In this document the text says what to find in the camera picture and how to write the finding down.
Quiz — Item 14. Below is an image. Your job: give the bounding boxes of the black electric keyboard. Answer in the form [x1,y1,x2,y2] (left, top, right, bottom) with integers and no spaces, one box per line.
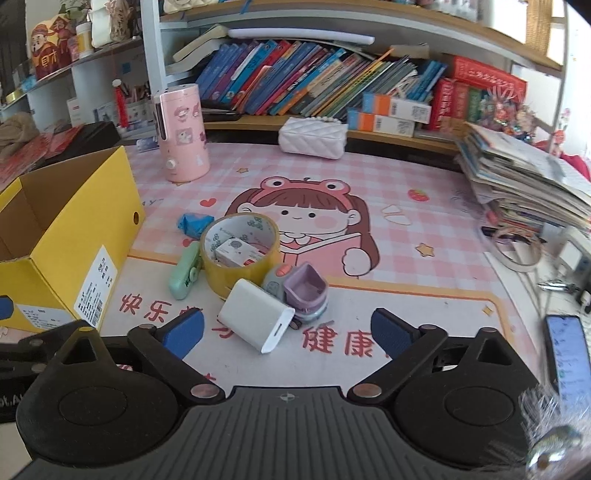
[33,121,121,170]

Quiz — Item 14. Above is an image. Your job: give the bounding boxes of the orange white box upper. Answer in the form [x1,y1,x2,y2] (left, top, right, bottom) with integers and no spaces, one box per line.
[362,93,432,124]

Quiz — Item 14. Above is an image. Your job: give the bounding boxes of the purple grey toy car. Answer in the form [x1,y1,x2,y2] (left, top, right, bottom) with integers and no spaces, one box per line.
[263,263,329,330]

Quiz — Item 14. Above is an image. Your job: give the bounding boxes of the stack of magazines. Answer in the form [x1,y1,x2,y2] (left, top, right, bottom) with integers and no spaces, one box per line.
[456,123,590,236]

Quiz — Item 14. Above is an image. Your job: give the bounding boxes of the yellow tape roll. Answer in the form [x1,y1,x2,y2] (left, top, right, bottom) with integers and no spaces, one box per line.
[200,213,281,299]

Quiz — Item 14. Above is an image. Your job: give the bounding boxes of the black smartphone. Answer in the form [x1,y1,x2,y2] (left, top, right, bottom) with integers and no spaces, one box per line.
[544,315,590,412]

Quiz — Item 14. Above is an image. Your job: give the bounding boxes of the orange white box lower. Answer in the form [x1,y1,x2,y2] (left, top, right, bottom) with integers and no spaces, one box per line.
[346,109,415,137]

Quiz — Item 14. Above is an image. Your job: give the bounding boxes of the orange white box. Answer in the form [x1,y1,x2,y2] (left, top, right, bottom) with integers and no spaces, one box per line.
[362,93,432,124]
[346,109,415,137]

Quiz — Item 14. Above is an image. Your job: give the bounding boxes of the row of books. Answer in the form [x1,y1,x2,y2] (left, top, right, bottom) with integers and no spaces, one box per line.
[197,39,535,140]

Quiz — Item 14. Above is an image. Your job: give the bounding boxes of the red packaging sheets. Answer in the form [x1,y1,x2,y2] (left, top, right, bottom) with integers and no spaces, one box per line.
[0,125,84,190]

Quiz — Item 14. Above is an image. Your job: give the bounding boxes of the blue candy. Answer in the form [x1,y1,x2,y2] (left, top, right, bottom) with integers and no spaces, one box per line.
[176,213,214,240]

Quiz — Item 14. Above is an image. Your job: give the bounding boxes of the fortune god figure box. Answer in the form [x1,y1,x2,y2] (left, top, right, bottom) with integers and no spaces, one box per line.
[30,14,75,80]

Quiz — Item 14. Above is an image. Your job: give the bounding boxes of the white power adapter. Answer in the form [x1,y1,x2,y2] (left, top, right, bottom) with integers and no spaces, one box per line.
[218,279,296,354]

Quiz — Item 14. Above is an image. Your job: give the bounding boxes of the yellow cardboard box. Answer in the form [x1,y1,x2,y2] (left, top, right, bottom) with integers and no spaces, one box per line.
[1,147,145,333]

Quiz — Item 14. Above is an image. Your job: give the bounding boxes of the small white red box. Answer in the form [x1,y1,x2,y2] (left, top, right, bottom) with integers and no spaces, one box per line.
[214,238,264,268]

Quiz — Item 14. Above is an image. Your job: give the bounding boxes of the white quilted pouch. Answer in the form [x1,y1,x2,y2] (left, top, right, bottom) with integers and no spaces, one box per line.
[279,117,348,160]

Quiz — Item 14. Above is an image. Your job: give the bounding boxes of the mint green small device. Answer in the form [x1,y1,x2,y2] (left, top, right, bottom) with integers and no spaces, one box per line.
[168,242,202,300]

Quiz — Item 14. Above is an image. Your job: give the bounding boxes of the pink cartoon humidifier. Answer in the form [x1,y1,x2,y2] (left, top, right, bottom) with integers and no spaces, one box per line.
[152,83,211,184]

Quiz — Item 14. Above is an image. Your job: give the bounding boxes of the beige cloth bundle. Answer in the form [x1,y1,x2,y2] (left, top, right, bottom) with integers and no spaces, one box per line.
[0,112,39,160]

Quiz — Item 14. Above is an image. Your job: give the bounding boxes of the red tassel ornament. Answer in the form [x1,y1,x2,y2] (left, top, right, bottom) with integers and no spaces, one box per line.
[112,79,129,129]

